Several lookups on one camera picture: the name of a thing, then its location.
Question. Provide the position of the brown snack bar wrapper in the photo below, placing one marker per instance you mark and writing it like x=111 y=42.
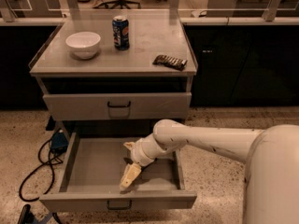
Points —
x=170 y=62

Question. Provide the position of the blue power box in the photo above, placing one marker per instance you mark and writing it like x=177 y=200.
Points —
x=58 y=143

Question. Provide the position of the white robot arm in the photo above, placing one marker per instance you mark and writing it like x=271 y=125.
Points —
x=270 y=157

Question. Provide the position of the grey closed upper drawer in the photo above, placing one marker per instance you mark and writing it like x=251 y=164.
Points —
x=101 y=106

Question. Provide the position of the grey background desk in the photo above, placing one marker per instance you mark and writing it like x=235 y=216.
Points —
x=250 y=8
x=36 y=8

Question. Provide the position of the grey open middle drawer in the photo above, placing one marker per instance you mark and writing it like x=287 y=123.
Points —
x=90 y=180

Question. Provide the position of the grey drawer cabinet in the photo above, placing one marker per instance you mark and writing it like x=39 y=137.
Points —
x=151 y=33

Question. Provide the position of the grey background desk left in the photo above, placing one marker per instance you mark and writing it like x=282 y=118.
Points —
x=36 y=8

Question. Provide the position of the white ceramic bowl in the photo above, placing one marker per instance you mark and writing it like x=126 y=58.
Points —
x=83 y=45

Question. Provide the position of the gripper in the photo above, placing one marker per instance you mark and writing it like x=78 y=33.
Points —
x=138 y=155

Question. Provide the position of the blue pepsi can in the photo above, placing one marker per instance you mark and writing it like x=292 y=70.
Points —
x=120 y=26

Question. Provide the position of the black object bottom left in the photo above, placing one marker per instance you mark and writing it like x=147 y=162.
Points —
x=26 y=216

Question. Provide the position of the grey background desk right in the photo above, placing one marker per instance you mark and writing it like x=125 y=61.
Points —
x=250 y=8

